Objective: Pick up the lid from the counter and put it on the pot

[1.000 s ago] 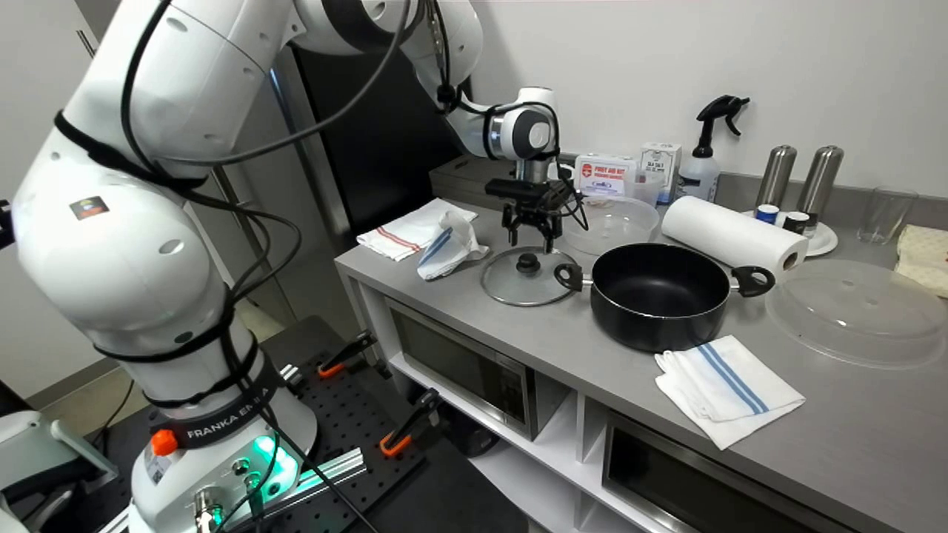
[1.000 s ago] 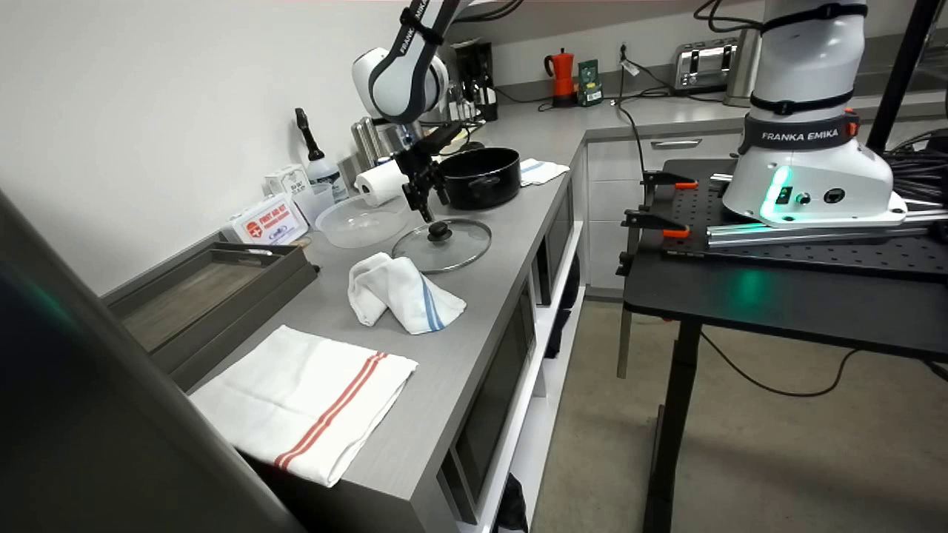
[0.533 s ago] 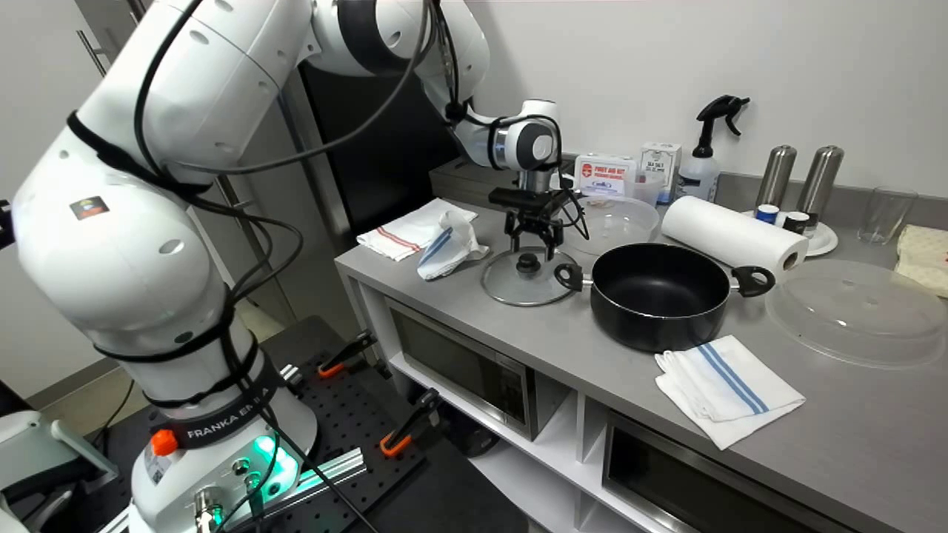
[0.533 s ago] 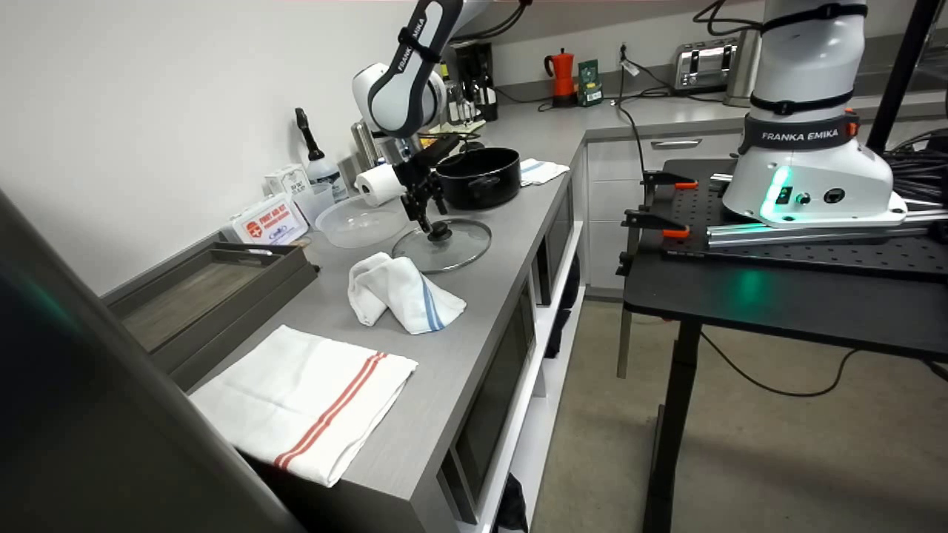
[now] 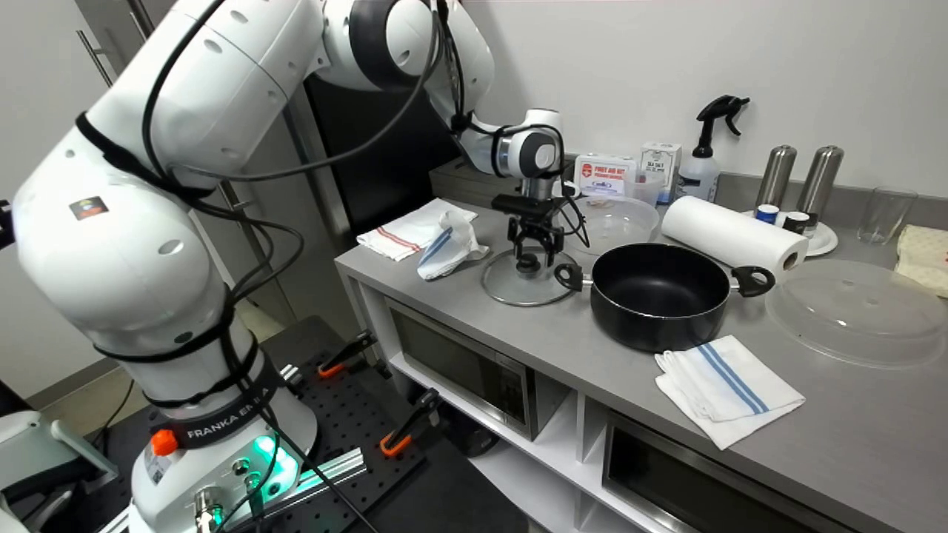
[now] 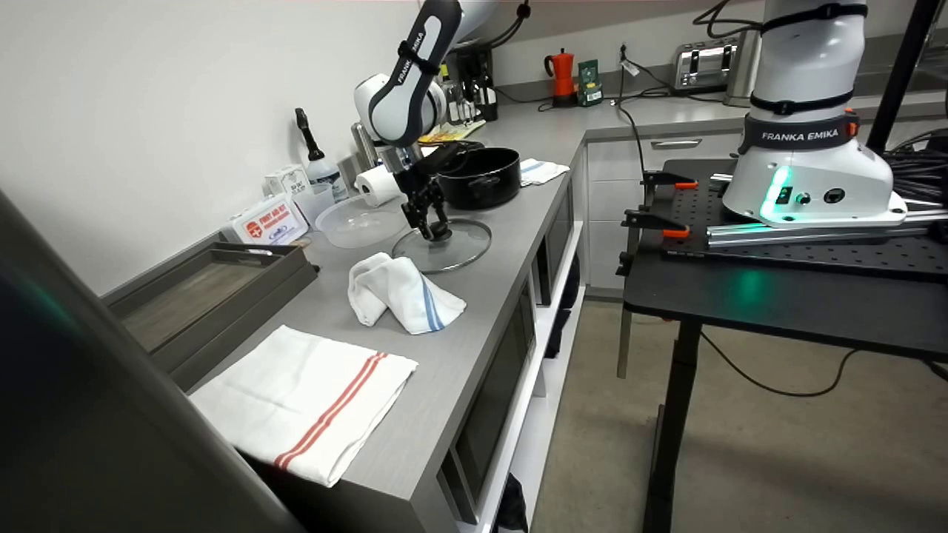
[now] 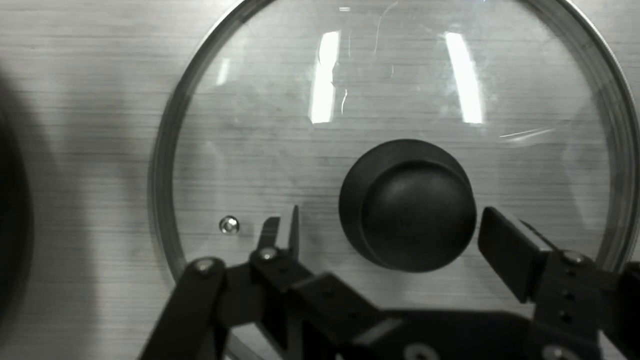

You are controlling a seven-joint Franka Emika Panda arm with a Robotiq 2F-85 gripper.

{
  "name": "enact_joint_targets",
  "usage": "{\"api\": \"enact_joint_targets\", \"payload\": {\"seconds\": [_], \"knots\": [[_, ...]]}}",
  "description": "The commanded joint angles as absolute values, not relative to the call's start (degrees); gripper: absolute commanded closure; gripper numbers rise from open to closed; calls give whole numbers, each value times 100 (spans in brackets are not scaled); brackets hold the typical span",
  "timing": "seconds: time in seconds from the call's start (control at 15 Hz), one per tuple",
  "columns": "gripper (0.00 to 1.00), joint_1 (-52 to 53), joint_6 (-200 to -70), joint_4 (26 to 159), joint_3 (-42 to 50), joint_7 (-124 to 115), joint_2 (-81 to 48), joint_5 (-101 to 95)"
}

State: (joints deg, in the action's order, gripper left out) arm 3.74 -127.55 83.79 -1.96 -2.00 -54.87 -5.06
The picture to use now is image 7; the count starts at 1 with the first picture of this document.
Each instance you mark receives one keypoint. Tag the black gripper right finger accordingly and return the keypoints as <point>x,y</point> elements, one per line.
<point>527,267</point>

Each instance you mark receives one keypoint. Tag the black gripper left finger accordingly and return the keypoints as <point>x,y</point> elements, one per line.
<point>312,301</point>

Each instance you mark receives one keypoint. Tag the glass lid with black knob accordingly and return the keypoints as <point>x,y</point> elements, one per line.
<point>406,200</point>

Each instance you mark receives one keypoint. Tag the black cooking pot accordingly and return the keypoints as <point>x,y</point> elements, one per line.
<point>9,200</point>

